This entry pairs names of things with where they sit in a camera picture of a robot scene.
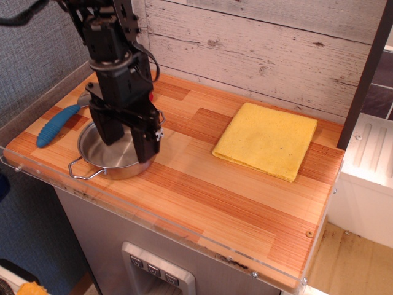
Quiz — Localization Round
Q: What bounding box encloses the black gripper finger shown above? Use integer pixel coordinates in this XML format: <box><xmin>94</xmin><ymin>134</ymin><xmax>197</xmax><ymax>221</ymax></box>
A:
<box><xmin>131</xmin><ymin>128</ymin><xmax>160</xmax><ymax>163</ymax></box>
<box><xmin>89</xmin><ymin>104</ymin><xmax>124</xmax><ymax>146</ymax></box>

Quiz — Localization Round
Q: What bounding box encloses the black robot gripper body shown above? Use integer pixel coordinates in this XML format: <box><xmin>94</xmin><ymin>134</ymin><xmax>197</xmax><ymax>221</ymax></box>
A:
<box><xmin>87</xmin><ymin>52</ymin><xmax>162</xmax><ymax>138</ymax></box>

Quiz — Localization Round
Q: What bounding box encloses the stainless steel two-handled pan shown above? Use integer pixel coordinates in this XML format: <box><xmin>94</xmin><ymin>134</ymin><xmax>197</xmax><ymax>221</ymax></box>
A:
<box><xmin>68</xmin><ymin>122</ymin><xmax>156</xmax><ymax>181</ymax></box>

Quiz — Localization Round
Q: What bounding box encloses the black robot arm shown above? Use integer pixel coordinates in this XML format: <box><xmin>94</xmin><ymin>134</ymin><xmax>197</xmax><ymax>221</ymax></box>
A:
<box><xmin>58</xmin><ymin>1</ymin><xmax>162</xmax><ymax>163</ymax></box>

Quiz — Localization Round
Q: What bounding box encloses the yellow folded cloth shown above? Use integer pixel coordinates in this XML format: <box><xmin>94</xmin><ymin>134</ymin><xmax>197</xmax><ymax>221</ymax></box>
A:
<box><xmin>212</xmin><ymin>103</ymin><xmax>317</xmax><ymax>183</ymax></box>

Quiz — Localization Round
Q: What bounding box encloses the grey toy fridge cabinet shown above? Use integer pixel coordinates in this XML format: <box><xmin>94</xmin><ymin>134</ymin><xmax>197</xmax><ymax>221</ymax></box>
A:
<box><xmin>55</xmin><ymin>189</ymin><xmax>280</xmax><ymax>294</ymax></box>

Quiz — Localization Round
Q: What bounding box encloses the clear acrylic edge guard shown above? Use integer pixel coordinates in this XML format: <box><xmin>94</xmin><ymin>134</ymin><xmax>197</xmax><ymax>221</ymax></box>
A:
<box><xmin>4</xmin><ymin>142</ymin><xmax>313</xmax><ymax>294</ymax></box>

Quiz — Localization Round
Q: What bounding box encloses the silver dispenser panel with buttons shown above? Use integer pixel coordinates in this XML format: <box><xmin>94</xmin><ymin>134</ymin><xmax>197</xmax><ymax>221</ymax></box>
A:
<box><xmin>122</xmin><ymin>242</ymin><xmax>197</xmax><ymax>294</ymax></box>

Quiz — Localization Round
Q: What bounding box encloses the yellow object bottom left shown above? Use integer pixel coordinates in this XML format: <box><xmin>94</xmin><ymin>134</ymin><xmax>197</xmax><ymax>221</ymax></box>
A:
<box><xmin>17</xmin><ymin>282</ymin><xmax>48</xmax><ymax>295</ymax></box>

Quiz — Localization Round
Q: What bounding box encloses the white toy sink unit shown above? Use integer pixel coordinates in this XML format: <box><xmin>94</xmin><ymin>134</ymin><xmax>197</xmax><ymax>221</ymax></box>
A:
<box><xmin>327</xmin><ymin>114</ymin><xmax>392</xmax><ymax>247</ymax></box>

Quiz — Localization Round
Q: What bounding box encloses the blue-handled metal spoon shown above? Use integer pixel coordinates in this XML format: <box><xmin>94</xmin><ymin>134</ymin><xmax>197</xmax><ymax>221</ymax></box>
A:
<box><xmin>36</xmin><ymin>91</ymin><xmax>91</xmax><ymax>148</ymax></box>

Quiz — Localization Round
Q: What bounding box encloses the dark right vertical post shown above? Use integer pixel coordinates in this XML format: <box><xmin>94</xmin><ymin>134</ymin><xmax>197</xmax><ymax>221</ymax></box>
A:
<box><xmin>337</xmin><ymin>0</ymin><xmax>392</xmax><ymax>150</ymax></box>

